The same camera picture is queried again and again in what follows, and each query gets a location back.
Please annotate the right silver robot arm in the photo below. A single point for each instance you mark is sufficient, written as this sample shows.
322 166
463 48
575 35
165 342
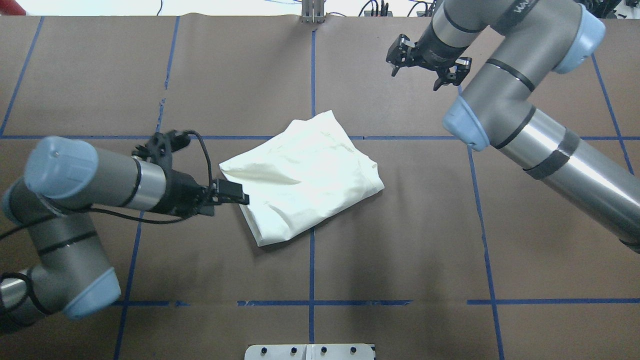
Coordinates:
497 108

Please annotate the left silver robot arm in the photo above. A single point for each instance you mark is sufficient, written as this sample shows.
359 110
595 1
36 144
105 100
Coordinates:
64 181

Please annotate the white camera mast with base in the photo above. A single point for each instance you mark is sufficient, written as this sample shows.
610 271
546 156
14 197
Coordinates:
318 351

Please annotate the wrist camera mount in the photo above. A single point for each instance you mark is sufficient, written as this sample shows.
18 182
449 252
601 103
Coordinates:
446 76
160 147

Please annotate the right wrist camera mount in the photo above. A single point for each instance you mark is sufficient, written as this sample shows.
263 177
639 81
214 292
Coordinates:
446 76

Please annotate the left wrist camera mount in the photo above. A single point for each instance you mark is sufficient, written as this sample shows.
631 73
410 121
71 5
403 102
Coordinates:
160 147

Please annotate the cream long-sleeve cat shirt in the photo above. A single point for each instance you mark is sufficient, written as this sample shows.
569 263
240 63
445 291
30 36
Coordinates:
301 177

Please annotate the aluminium frame post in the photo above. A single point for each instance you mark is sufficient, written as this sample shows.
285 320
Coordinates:
313 11

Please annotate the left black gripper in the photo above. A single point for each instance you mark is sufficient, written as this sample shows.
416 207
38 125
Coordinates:
182 192

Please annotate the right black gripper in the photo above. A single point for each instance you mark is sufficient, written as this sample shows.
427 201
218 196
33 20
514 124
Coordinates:
436 55

